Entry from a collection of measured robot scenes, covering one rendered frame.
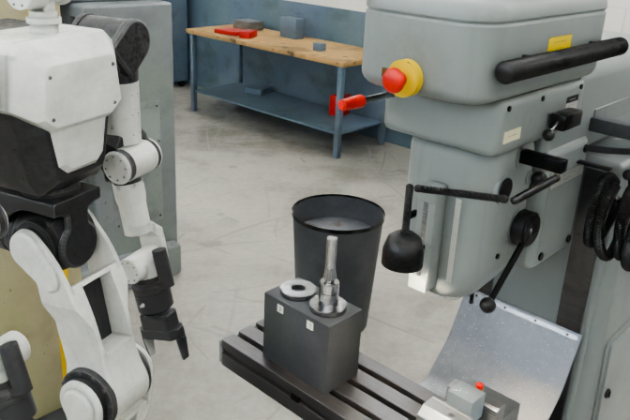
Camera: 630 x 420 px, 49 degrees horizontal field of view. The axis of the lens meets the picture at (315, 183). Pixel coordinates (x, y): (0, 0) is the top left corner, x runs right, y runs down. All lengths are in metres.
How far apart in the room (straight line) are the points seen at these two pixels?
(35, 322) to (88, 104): 1.68
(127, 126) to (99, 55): 0.25
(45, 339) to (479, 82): 2.30
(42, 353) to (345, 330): 1.66
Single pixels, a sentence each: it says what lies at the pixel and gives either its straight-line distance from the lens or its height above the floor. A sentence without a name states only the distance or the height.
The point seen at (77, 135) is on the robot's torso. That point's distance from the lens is 1.42.
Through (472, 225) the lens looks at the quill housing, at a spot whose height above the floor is 1.48.
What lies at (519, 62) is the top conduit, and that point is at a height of 1.80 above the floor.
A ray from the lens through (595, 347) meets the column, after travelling 1.85.
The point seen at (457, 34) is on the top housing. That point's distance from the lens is 1.09.
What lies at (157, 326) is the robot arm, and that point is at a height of 1.04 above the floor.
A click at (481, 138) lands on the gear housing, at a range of 1.20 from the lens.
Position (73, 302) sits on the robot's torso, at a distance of 1.50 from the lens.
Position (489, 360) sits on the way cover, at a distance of 1.89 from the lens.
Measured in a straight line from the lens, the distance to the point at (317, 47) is 6.50.
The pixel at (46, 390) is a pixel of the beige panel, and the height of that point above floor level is 0.15.
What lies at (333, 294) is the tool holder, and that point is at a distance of 1.65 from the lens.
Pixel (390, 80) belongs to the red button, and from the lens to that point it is 1.10.
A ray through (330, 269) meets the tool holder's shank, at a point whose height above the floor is 1.23.
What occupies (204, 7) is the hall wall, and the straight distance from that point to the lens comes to 8.66.
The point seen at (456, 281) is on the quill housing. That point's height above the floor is 1.36.
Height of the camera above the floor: 1.99
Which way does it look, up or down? 21 degrees down
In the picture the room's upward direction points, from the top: 3 degrees clockwise
